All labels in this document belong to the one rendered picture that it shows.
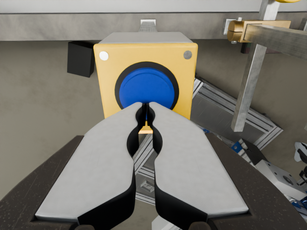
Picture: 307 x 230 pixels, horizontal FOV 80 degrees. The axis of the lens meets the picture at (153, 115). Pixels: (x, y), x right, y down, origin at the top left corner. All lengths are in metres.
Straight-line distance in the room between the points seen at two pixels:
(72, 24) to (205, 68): 1.02
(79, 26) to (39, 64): 0.95
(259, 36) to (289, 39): 0.10
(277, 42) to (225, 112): 1.03
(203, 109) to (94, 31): 0.93
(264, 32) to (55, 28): 0.59
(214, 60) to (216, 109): 0.36
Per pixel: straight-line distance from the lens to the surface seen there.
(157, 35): 0.17
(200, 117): 1.38
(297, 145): 0.85
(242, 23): 0.56
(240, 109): 0.65
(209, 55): 1.45
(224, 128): 1.50
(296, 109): 1.98
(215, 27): 0.68
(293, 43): 0.40
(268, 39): 0.46
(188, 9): 0.74
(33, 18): 0.74
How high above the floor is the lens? 1.35
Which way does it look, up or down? 59 degrees down
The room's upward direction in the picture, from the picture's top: 177 degrees clockwise
